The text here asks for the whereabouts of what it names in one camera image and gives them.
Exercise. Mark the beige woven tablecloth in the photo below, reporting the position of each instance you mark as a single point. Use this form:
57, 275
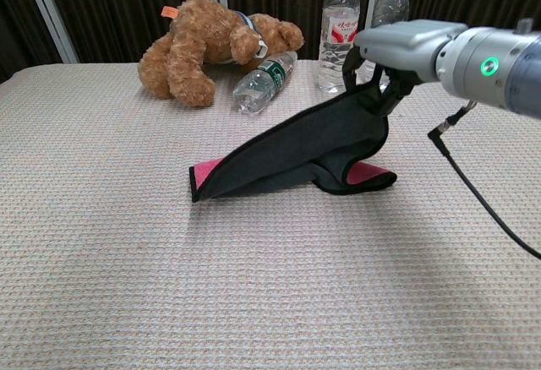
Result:
169, 281

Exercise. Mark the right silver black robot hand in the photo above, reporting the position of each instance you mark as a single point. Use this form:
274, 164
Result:
401, 42

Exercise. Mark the brown teddy bear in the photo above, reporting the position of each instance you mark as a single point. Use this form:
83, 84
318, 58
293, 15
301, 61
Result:
190, 49

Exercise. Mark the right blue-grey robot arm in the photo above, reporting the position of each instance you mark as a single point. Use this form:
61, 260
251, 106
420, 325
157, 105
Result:
507, 70

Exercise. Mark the clear water bottle red label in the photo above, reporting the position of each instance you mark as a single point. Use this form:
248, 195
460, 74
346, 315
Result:
338, 15

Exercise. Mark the pink and grey towel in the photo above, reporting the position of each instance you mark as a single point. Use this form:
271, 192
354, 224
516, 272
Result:
296, 150

